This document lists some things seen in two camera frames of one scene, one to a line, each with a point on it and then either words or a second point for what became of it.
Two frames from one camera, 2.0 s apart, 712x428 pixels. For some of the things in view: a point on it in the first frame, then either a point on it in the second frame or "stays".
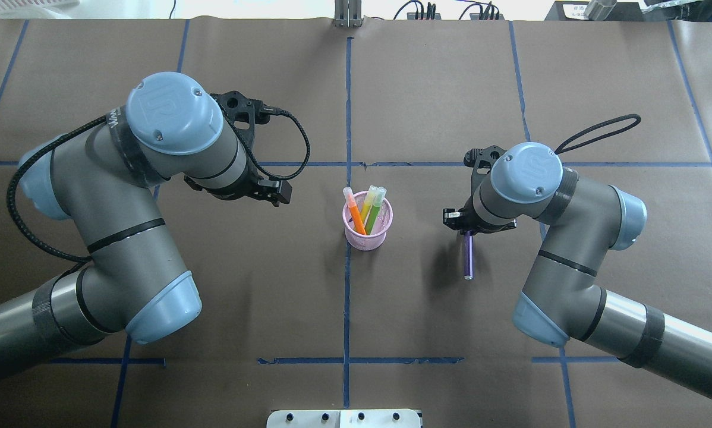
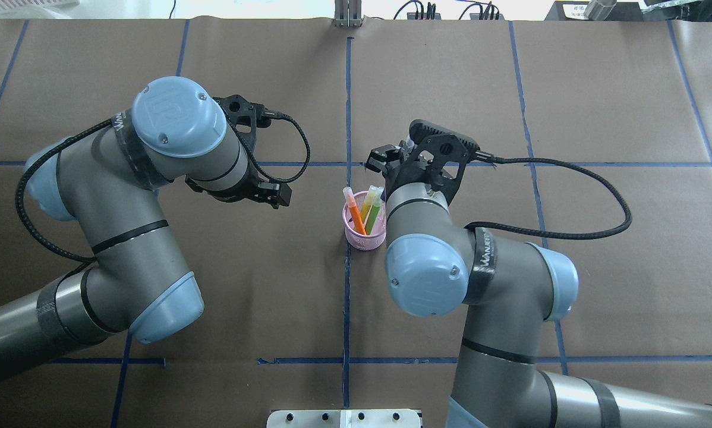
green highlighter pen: [380, 197] stays
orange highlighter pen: [353, 210] stays
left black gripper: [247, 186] stays
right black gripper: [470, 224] -> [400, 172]
